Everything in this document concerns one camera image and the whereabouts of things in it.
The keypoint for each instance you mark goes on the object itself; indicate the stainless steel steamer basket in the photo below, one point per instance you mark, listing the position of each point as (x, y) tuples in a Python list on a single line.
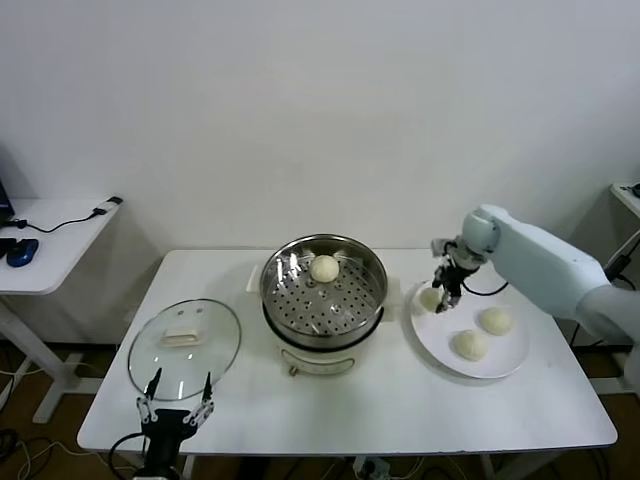
[(350, 305)]

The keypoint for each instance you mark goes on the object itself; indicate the white round plate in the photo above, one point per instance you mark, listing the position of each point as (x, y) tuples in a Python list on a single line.
[(440, 340)]

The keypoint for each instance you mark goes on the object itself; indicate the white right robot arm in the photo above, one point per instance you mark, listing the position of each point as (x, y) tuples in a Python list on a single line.
[(540, 260)]

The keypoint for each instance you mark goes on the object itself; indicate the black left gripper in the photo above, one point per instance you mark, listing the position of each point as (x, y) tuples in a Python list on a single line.
[(162, 440)]

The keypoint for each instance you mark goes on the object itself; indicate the flat black desk device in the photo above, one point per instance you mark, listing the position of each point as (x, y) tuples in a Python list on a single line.
[(6, 247)]

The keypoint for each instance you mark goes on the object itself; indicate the black power adapter brick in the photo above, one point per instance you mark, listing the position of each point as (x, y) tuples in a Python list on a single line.
[(618, 265)]

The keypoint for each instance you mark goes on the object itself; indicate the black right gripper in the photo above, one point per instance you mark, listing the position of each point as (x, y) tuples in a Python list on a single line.
[(454, 277)]

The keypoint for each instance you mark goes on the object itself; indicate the white steamed baozi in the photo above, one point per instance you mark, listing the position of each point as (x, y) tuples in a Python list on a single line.
[(428, 299), (470, 344), (324, 268), (496, 320)]

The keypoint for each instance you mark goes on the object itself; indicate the white side desk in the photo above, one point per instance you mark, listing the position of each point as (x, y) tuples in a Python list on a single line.
[(60, 250)]

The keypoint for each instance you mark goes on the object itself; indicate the dark laptop screen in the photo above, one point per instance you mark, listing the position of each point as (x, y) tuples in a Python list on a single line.
[(4, 200)]

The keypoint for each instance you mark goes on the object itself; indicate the glass pot lid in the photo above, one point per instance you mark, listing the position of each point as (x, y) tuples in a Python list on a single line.
[(220, 330)]

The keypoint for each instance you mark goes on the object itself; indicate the dark item on side table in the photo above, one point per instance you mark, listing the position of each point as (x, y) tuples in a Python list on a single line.
[(635, 191)]

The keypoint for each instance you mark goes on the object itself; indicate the white table leg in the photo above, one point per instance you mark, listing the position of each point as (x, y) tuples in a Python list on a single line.
[(189, 467), (493, 467)]

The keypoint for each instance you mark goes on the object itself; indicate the white electric cooker pot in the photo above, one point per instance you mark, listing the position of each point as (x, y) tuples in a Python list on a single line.
[(320, 362)]

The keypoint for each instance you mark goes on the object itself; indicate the blue computer mouse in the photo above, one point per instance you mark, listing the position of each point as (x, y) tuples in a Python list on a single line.
[(24, 252)]

